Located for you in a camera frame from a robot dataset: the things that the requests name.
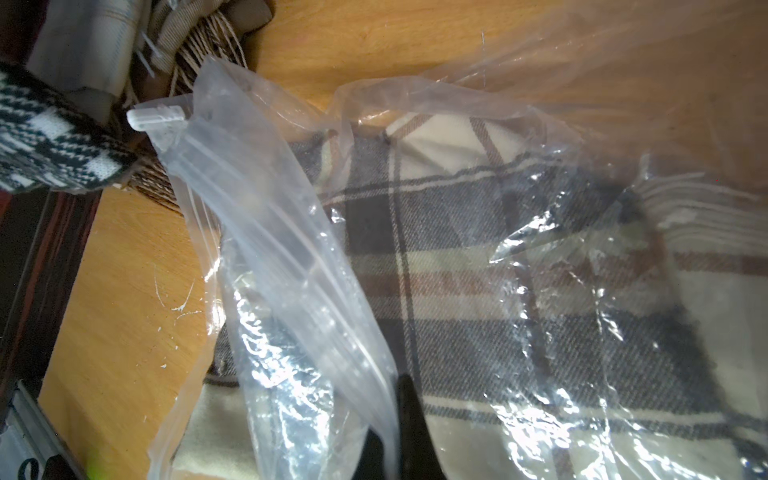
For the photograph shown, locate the white bag zip slider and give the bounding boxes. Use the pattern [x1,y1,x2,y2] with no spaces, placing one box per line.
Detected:
[127,105,187,133]

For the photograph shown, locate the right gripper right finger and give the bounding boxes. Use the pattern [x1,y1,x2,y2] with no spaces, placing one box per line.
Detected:
[396,374,446,480]

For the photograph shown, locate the front aluminium rail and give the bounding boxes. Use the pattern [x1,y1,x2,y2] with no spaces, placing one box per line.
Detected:
[1,381,87,480]

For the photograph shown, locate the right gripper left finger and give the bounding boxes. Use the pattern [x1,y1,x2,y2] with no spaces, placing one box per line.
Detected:
[351,429,385,480]

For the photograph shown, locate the clear plastic vacuum bag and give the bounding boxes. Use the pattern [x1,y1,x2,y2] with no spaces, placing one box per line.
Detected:
[128,1,767,479]

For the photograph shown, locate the black scarf white emblem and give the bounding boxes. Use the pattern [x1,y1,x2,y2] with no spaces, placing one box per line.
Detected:
[1,62,138,194]

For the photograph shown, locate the beige brown striped scarf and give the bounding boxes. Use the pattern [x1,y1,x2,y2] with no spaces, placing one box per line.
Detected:
[161,109,767,479]

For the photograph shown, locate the brown striped fringed scarf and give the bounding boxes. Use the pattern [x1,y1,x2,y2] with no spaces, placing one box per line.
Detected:
[125,0,274,211]

